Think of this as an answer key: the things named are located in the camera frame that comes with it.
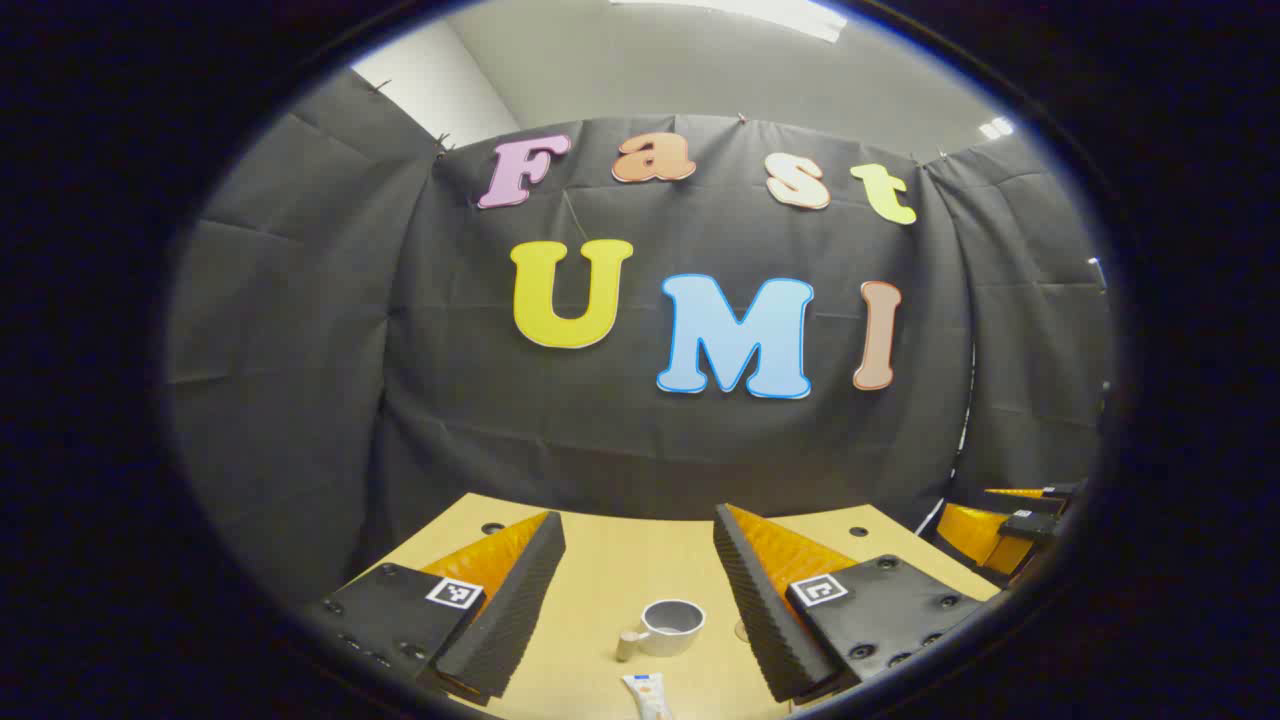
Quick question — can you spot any white cup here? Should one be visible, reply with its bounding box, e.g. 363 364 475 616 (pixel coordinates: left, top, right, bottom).
615 598 707 663

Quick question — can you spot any white toothpaste tube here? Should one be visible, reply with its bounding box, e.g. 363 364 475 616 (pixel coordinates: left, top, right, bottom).
622 672 673 720

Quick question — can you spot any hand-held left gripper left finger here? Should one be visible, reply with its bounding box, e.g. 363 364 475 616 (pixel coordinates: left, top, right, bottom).
305 510 567 706

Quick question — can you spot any light wooden desktop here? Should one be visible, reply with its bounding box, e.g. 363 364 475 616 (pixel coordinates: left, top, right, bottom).
345 492 1004 720

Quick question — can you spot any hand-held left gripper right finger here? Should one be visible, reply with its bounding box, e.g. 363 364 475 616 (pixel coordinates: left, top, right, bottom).
712 503 1001 706

